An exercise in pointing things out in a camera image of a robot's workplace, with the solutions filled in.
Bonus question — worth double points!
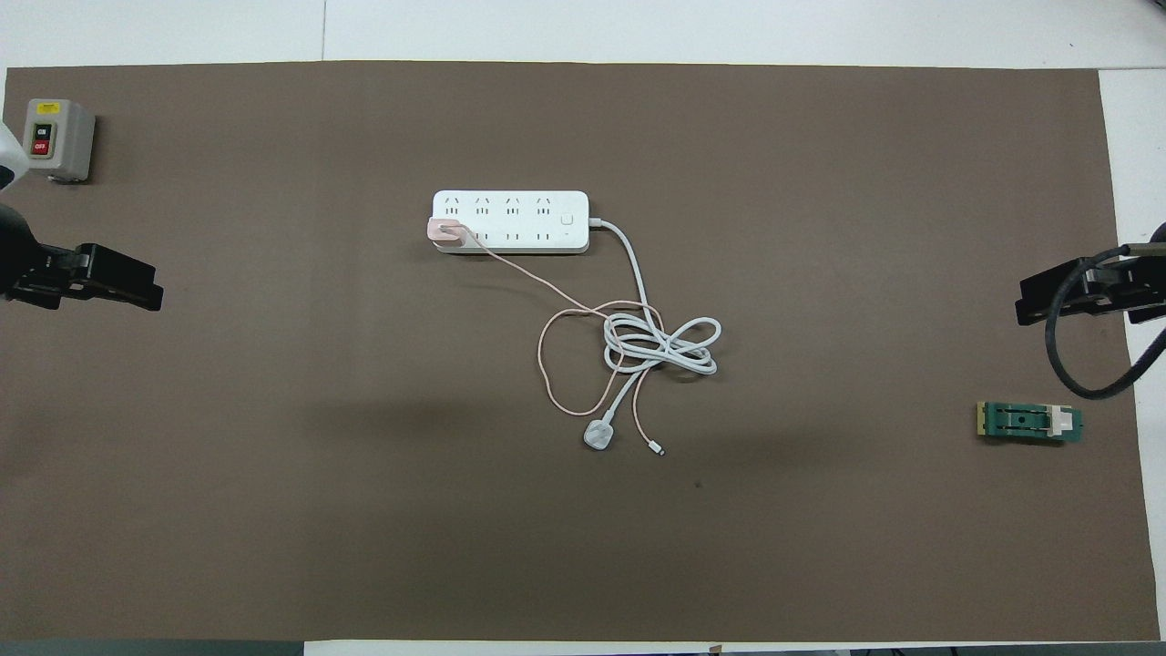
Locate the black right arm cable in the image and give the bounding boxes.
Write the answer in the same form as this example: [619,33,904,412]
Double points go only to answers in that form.
[1045,244,1166,400]

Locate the pink charging cable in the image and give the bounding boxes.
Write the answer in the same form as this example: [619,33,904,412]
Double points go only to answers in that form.
[453,223,667,456]

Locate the white power strip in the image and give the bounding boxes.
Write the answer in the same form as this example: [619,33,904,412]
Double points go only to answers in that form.
[431,190,590,255]

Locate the grey on-off switch box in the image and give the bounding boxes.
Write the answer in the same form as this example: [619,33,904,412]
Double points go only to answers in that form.
[20,97,97,183]

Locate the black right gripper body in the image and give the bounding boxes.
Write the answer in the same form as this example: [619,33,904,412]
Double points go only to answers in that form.
[1016,244,1166,326]

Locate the green knife switch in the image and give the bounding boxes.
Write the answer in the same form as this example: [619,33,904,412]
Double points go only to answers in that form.
[977,401,1085,447]

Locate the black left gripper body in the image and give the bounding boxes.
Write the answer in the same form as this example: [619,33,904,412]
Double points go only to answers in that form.
[0,202,165,313]

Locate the brown table mat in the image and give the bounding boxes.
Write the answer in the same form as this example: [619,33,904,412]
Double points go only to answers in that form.
[0,60,1160,643]

